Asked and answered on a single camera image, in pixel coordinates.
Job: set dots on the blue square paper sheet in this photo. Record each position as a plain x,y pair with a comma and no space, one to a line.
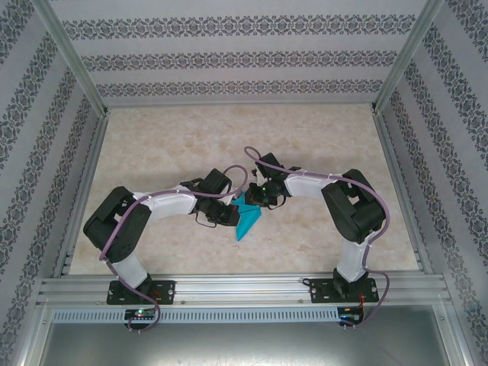
246,225

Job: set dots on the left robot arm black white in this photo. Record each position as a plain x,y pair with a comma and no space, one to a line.
114,228

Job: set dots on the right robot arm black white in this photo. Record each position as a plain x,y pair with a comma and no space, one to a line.
354,213

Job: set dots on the grey metal sheet panel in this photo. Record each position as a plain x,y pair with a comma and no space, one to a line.
244,343

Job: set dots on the long aluminium mounting rail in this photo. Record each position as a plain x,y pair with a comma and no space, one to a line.
236,289

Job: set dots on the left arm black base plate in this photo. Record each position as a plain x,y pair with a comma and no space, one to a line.
165,291

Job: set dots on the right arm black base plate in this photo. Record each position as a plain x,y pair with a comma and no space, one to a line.
318,291

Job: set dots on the aluminium frame post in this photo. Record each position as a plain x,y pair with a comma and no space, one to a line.
72,57
408,57

